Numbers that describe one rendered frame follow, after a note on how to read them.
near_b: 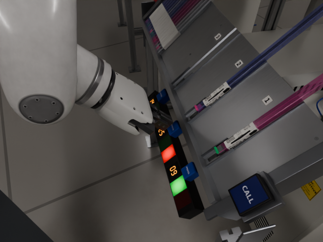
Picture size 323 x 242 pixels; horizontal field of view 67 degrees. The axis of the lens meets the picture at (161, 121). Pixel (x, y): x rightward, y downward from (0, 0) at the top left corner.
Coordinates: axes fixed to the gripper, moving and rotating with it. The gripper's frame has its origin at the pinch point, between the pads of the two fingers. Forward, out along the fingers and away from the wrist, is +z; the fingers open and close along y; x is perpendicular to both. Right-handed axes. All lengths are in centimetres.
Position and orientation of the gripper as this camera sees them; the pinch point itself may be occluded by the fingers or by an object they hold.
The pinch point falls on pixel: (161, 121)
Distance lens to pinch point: 51.1
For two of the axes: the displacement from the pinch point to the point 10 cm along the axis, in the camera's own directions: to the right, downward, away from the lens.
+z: 6.8, 3.7, 6.4
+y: 2.3, 7.2, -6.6
